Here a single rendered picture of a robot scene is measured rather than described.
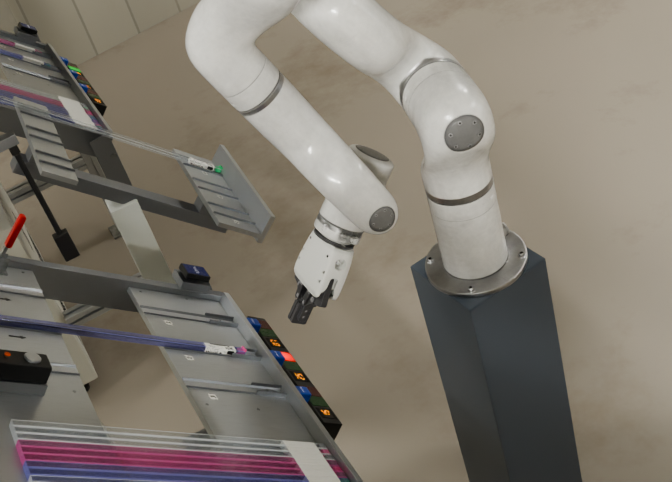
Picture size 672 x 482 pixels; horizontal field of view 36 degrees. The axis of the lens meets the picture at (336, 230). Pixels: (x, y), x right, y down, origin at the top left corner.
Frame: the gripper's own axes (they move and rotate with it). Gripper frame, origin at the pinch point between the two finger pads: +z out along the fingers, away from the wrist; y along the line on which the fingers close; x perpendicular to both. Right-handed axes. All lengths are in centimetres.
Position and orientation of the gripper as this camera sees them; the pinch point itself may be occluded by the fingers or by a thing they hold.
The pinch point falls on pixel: (300, 311)
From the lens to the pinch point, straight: 183.6
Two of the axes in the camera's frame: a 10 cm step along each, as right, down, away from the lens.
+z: -3.9, 8.7, 3.0
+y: -4.5, -4.7, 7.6
